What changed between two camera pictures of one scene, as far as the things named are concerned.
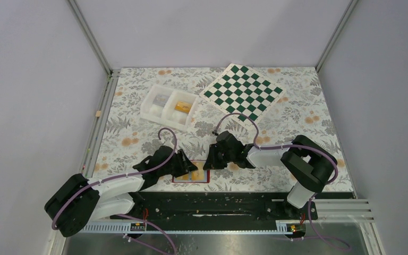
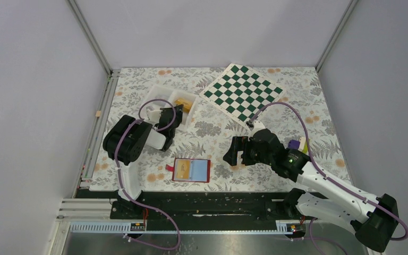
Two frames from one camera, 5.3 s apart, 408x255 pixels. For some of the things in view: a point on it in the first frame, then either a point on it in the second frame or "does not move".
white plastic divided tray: [170, 107] does not move
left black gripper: [185, 164] → [178, 109]
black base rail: [214, 207] does not move
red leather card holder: [199, 176] does not move
